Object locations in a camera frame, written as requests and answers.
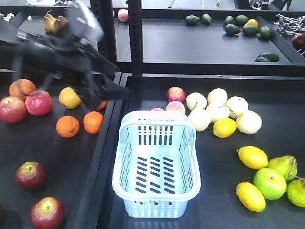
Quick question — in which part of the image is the small orange left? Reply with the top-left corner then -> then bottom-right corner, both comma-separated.
55,115 -> 80,138

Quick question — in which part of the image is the green pear lower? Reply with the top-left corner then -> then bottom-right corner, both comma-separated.
286,179 -> 305,208

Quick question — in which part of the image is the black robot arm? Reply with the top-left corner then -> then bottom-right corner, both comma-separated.
0,0 -> 130,109

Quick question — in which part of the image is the yellow orange citrus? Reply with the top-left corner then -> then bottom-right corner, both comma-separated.
59,87 -> 82,109

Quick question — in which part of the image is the peach near basket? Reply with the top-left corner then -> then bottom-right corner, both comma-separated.
165,101 -> 185,114

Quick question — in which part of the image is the glossy red apple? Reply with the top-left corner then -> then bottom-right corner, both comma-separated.
25,90 -> 53,116

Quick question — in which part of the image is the dark red apple lower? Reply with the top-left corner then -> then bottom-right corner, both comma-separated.
30,197 -> 65,229

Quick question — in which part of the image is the green apple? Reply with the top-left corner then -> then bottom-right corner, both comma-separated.
253,167 -> 287,200

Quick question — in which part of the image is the yellow lemon lower right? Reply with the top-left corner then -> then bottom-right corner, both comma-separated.
236,182 -> 266,212

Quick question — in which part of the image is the red apple right tray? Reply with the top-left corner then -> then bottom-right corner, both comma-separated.
166,86 -> 186,103

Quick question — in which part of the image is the yellow lemon upper right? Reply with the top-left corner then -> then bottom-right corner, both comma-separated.
236,146 -> 269,169

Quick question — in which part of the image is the green pear upper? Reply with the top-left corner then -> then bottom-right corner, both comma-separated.
268,155 -> 297,182

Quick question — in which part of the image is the yellow lemon by pears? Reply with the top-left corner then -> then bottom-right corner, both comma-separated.
213,118 -> 237,138

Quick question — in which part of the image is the pink red apple left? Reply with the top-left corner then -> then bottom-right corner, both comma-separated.
0,96 -> 28,124

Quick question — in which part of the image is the small orange right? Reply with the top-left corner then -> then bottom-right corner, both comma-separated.
83,111 -> 104,134

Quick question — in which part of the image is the dark red apple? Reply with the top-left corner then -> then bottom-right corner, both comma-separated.
15,161 -> 46,191
30,197 -> 65,229

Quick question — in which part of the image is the small orange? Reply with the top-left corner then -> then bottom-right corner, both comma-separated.
55,115 -> 80,138
83,111 -> 104,134

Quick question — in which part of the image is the large navel orange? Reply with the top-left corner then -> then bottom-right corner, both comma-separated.
97,100 -> 108,110

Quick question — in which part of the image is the green pear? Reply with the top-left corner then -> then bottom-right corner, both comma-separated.
268,155 -> 297,182
286,179 -> 305,208

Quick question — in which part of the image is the light blue plastic basket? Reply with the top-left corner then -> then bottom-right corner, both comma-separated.
112,110 -> 201,219

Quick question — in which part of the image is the large orange back left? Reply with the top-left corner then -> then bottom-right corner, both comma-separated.
9,79 -> 37,101

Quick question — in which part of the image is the white pear front left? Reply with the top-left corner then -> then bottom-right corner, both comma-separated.
188,108 -> 212,132

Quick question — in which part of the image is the dark red apple upper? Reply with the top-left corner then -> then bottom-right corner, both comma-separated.
15,161 -> 46,191

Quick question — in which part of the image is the black wooden fruit stand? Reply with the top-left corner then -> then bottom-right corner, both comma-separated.
0,9 -> 305,229

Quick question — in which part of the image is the white pear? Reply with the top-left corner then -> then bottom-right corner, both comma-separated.
188,108 -> 212,132
236,110 -> 262,135

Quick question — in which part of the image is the white pear front right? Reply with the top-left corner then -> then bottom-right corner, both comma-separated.
236,110 -> 262,135

